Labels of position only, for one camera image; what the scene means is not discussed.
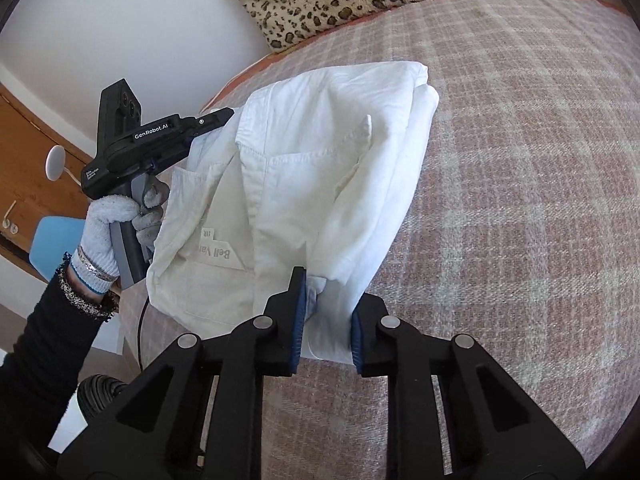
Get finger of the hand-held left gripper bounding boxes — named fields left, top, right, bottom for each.
left=187, top=107, right=236, bottom=143

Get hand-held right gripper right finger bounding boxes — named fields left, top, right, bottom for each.
left=351, top=294, right=586, bottom=480

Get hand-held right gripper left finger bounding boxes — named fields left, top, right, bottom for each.
left=55, top=266, right=307, bottom=480

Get white long-sleeved shirt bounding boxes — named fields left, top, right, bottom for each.
left=145, top=60, right=442, bottom=365

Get person's left forearm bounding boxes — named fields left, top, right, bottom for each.
left=0, top=252, right=122, bottom=411

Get person's left hand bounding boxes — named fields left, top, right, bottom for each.
left=70, top=182, right=172, bottom=297

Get white clip-on lamp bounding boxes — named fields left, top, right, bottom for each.
left=44, top=144, right=83, bottom=188

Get light blue chair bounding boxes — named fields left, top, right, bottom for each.
left=29, top=216, right=87, bottom=282

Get black ribbed object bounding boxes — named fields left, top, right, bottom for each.
left=75, top=374, right=132, bottom=423

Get pink plaid blanket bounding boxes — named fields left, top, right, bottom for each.
left=120, top=0, right=640, bottom=466

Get silver bracelet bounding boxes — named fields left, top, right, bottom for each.
left=74, top=246, right=120, bottom=282

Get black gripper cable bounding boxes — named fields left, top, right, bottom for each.
left=136, top=294, right=152, bottom=376

